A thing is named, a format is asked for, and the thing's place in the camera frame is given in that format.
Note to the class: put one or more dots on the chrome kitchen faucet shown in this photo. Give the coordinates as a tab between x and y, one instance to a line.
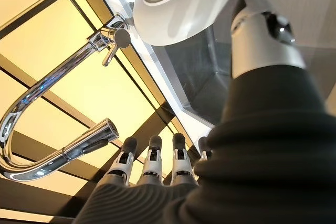
31	98

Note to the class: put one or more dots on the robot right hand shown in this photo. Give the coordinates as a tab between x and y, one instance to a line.
262	155

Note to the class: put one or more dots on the cream ceramic plate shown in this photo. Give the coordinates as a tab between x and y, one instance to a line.
178	19

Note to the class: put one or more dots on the stainless steel sink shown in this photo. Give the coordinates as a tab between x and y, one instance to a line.
199	77

